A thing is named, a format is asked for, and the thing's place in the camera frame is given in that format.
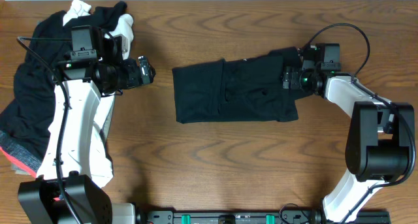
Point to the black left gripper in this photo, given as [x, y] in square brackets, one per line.
[134, 80]

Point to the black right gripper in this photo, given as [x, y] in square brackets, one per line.
[290, 76]

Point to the black t-shirt with logo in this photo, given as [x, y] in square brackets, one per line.
[243, 90]

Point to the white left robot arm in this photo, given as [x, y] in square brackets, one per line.
[70, 180]

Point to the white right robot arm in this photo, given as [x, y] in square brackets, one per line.
[380, 148]

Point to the grey garment with red trim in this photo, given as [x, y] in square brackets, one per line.
[19, 155]

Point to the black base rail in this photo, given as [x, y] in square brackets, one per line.
[281, 217]

